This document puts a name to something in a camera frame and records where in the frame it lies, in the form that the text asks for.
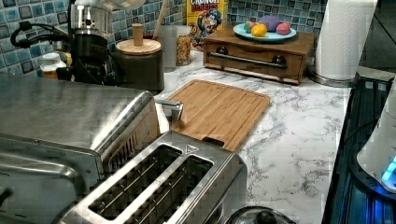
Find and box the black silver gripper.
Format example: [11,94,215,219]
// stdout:
[68,0,113,85]

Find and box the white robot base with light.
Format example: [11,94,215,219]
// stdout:
[350,79,396,200]

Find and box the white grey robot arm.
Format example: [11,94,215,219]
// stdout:
[68,0,146,84]

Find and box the stainless steel toaster oven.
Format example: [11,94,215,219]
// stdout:
[0,75,165,224]

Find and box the small bottle with white cap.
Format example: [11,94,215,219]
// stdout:
[40,52,66,79]

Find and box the dark canister with wooden lid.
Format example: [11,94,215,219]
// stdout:
[111,23,164,95]

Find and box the wooden spoon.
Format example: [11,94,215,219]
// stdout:
[152,0,169,40]

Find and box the clear empty glass jar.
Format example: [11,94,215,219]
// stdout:
[159,25,177,73]

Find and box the glass jar of cereal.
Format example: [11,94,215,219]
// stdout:
[176,25,191,65]

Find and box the yellow cereal box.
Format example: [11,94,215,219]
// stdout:
[186,0,229,51]

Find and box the light blue plate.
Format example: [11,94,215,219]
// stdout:
[233,23,297,42]

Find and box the red toy strawberry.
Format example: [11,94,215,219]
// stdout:
[244,21,256,34]

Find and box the bamboo cutting board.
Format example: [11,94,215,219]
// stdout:
[168,79,271,151]

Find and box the yellow toy lemon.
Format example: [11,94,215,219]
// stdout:
[250,23,267,37]

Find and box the purple toy fruit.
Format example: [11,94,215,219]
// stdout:
[260,16,280,32]

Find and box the stainless steel two-slot toaster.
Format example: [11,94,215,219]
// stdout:
[57,132,248,224]

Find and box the pink toy fruit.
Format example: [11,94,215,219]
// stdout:
[276,22,290,35]

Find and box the wooden drawer box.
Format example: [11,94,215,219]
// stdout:
[204,25,316,85]

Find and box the steel kettle with black knob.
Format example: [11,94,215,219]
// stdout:
[224,205,296,224]

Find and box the paper towel roll on holder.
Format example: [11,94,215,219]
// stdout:
[308,0,378,88]

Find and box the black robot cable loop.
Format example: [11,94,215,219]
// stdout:
[9,21,71,49]

